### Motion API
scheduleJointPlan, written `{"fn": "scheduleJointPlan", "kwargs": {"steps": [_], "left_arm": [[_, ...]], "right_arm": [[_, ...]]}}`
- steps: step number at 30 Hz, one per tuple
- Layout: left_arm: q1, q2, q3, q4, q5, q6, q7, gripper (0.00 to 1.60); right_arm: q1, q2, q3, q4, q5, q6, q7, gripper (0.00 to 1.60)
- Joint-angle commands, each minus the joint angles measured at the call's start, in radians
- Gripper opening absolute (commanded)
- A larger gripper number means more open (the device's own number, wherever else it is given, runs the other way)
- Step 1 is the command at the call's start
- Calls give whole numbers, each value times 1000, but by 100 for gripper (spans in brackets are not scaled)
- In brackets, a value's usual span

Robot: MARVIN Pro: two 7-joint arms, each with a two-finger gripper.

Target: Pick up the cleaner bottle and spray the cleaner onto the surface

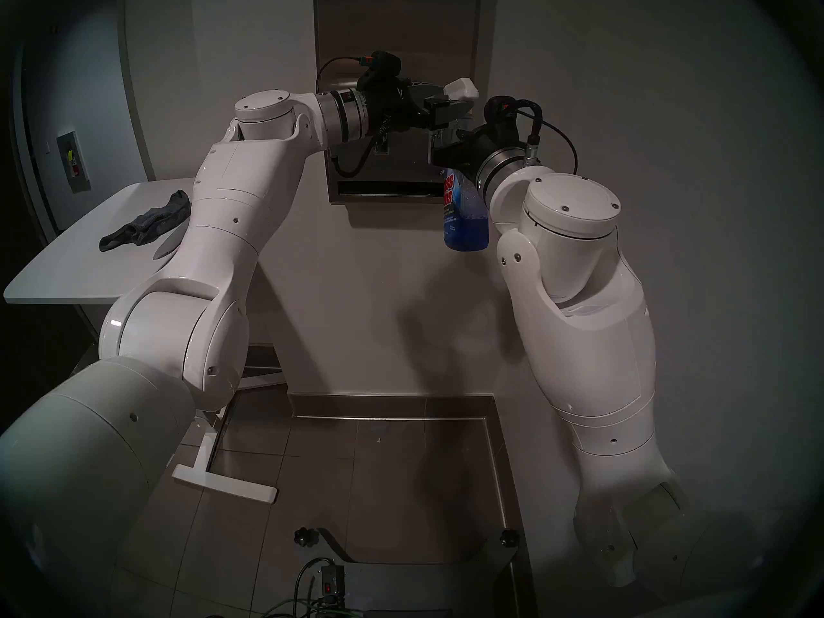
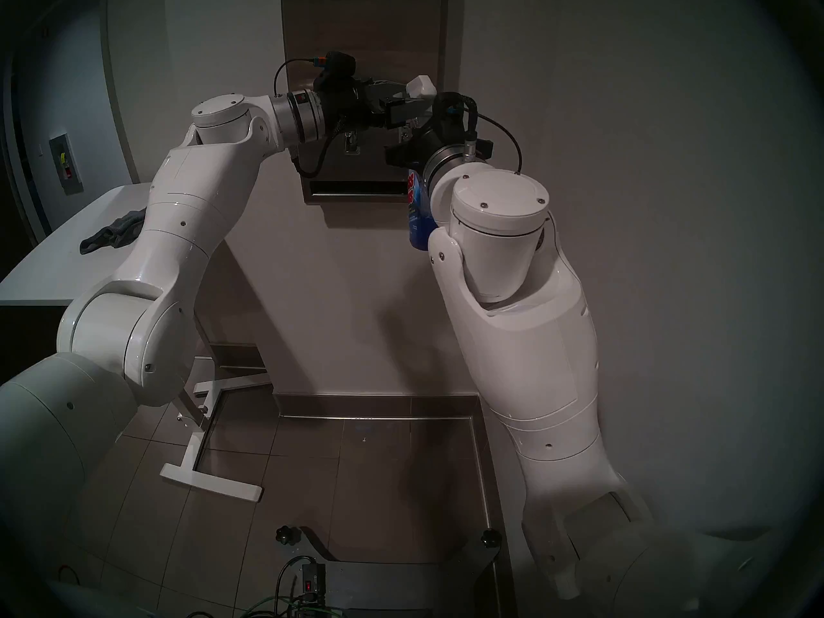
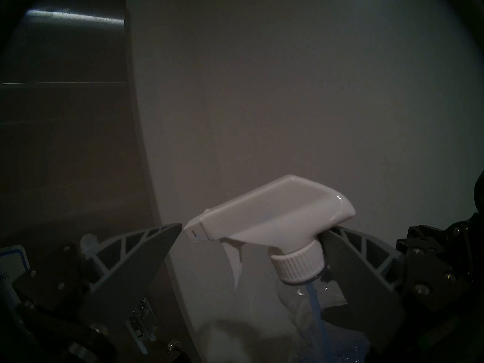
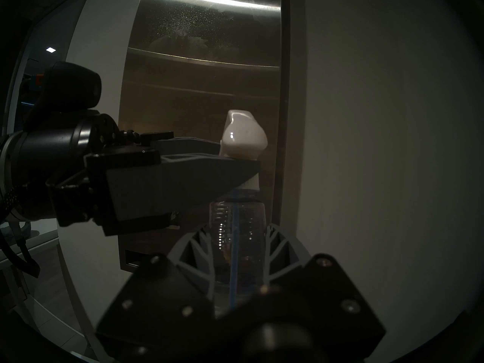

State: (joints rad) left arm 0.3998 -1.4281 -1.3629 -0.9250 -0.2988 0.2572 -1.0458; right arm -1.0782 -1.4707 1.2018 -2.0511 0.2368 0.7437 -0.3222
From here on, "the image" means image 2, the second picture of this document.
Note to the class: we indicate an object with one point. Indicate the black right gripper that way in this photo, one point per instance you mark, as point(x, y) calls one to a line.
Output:
point(441, 143)

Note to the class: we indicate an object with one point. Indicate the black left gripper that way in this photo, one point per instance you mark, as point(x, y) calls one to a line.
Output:
point(347, 105)

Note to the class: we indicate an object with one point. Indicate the blue glass cleaner spray bottle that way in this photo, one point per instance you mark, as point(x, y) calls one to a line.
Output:
point(418, 224)

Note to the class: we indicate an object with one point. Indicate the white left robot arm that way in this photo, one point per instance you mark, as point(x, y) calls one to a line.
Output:
point(180, 230)

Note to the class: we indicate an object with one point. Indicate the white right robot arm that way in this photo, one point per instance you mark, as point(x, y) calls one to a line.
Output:
point(528, 340)

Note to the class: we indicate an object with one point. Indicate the metal dispenser lever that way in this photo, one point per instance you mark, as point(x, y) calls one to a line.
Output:
point(351, 145)

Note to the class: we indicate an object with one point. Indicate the grey cloth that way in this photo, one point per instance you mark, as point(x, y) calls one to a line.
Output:
point(109, 237)

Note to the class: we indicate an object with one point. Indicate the black star knob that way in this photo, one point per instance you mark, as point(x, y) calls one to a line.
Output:
point(490, 538)
point(287, 535)

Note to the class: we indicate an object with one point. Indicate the white table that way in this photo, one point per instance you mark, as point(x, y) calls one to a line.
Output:
point(212, 485)

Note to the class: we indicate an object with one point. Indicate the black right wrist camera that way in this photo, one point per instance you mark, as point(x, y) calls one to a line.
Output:
point(452, 110)

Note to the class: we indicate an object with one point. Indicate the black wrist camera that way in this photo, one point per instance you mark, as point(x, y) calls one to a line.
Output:
point(452, 110)
point(339, 62)

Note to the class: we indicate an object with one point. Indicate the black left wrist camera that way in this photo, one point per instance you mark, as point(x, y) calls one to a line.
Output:
point(339, 62)

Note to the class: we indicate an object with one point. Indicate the stainless steel wall dispenser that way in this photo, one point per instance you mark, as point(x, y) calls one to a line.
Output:
point(360, 11)

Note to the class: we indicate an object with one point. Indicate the grey wall alarm box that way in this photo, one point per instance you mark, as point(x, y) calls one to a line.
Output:
point(67, 166)

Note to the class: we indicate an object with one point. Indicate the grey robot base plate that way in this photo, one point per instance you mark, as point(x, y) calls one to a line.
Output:
point(399, 584)

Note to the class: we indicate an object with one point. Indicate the black power box red switch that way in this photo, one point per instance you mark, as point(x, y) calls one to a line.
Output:
point(312, 584)

